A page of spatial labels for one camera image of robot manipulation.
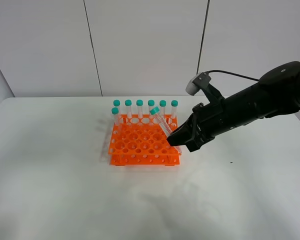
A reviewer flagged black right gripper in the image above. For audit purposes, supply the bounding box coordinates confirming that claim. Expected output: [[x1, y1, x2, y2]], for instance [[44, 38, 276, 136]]
[[167, 98, 230, 152]]

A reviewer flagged green-capped test tube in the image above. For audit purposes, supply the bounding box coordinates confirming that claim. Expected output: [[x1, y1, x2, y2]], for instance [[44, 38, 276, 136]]
[[149, 106, 183, 154], [111, 107, 122, 133]]

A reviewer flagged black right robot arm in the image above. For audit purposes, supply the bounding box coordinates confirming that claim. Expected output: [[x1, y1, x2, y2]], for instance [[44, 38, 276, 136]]
[[167, 61, 300, 152]]

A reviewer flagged back-row test tube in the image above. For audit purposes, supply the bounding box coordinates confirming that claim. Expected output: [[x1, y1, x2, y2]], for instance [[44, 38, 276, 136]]
[[159, 100, 167, 119], [136, 99, 143, 119], [124, 99, 132, 119], [170, 100, 178, 119], [147, 99, 155, 119], [113, 99, 121, 117]]

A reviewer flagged orange test tube rack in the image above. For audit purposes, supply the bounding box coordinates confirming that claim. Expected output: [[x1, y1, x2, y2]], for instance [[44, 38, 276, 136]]
[[108, 114, 182, 166]]

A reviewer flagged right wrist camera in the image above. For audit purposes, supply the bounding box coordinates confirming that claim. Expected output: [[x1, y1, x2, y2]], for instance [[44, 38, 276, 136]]
[[185, 72, 211, 96]]

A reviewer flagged right camera cable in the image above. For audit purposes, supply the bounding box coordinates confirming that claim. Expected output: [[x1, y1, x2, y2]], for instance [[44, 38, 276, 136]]
[[206, 69, 261, 82]]

